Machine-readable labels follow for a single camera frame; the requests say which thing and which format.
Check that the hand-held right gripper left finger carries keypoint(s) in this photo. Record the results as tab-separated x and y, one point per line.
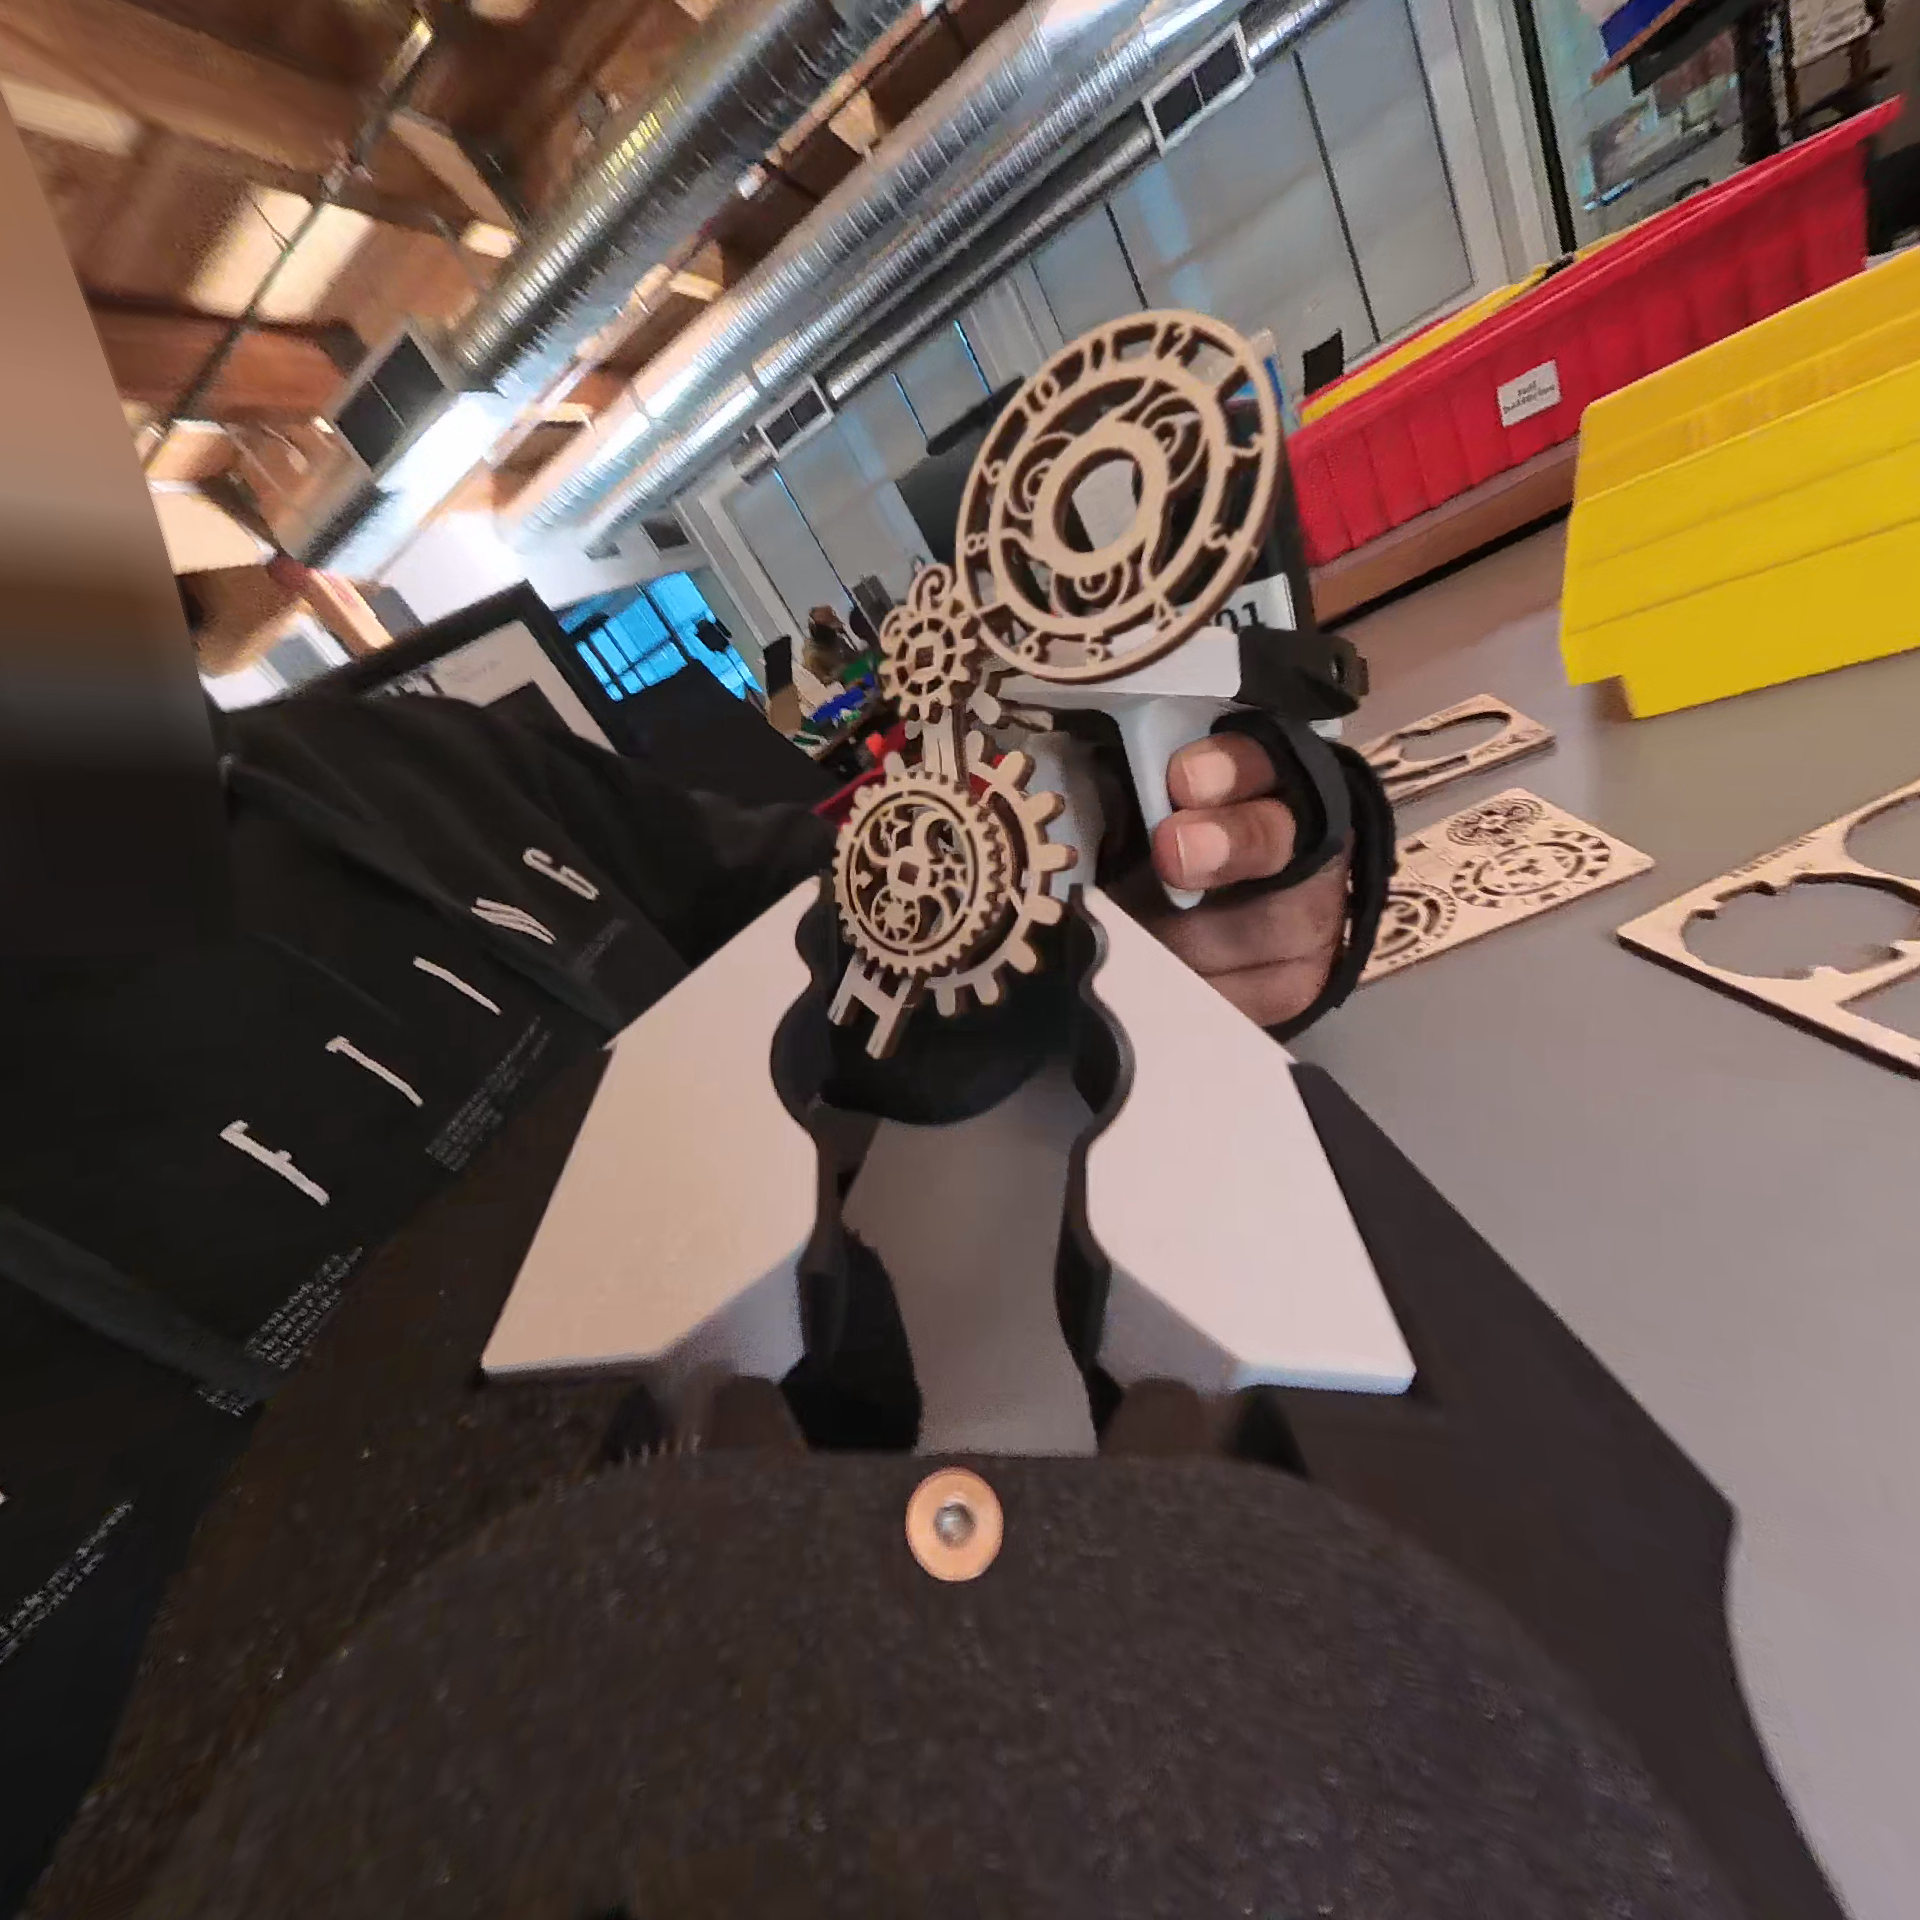
676	1200

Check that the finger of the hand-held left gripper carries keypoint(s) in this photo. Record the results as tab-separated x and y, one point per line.
1155	674
1087	795

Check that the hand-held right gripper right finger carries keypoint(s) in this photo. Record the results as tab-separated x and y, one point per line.
1245	1230

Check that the wooden puzzle sheet with cutouts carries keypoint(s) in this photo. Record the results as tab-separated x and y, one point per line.
1517	733

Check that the wooden gear and dial assembly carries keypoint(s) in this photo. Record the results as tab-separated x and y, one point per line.
991	493

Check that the wooden puzzle sheet with gears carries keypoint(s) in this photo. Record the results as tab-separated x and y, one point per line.
1606	862

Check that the wooden puzzle frame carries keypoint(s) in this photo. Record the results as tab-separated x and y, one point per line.
1665	938

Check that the person's left hand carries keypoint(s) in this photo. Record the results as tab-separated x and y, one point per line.
1245	938

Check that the red plastic bin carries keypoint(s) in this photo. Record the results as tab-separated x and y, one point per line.
1426	435

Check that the small yellow plastic bin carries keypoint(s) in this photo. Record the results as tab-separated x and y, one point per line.
1426	353

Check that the person's black hoodie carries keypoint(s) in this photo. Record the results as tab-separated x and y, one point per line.
300	1049

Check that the slotted yellow plastic bin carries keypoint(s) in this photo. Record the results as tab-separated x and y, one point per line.
1741	569

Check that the silver air duct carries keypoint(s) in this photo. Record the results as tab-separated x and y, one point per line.
630	180
839	284

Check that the white board with black frame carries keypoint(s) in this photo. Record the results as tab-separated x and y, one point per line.
510	661

